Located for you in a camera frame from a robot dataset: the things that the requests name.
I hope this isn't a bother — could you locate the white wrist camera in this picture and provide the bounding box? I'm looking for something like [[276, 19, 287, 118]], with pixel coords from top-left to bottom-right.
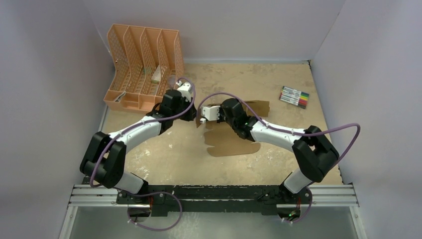
[[177, 82, 193, 102], [199, 106, 220, 124]]

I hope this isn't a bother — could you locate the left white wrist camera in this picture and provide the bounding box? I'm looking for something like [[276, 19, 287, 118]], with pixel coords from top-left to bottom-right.
[[177, 82, 193, 102]]

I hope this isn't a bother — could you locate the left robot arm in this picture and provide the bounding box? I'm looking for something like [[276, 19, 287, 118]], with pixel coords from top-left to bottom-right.
[[80, 84, 196, 204]]

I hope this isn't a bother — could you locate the aluminium rail frame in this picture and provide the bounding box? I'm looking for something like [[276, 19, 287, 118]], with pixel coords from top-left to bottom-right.
[[59, 184, 367, 239]]

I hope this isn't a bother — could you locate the white card in organizer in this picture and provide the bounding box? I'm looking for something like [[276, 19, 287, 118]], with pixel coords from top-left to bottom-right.
[[151, 65, 162, 84]]

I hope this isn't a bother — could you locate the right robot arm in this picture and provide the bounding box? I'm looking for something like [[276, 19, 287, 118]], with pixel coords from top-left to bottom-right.
[[219, 98, 339, 203]]

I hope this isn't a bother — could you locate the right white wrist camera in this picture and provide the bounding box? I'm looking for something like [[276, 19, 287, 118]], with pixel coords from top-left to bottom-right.
[[199, 106, 220, 124]]

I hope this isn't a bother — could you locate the pack of coloured markers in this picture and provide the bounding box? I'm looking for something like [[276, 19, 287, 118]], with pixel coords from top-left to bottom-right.
[[279, 86, 310, 109]]

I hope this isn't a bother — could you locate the small grey object in organizer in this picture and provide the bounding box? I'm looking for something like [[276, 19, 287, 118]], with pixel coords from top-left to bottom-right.
[[167, 75, 176, 89]]

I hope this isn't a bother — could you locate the orange plastic file organizer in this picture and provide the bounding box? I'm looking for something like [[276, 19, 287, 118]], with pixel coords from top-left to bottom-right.
[[104, 24, 184, 114]]

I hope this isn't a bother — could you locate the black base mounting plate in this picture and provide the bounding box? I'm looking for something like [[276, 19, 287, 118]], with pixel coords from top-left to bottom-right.
[[116, 185, 312, 219]]

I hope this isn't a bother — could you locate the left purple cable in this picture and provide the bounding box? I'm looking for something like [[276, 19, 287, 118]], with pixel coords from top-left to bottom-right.
[[89, 77, 197, 232]]

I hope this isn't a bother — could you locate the purple cable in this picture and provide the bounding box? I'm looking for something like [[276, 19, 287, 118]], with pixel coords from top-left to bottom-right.
[[89, 77, 197, 232], [197, 92, 361, 225]]

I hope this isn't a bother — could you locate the brown cardboard box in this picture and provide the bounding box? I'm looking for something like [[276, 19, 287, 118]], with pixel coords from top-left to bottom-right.
[[196, 100, 270, 157]]

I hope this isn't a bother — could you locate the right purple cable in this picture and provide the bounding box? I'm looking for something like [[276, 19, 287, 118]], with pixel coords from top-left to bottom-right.
[[197, 92, 361, 225]]

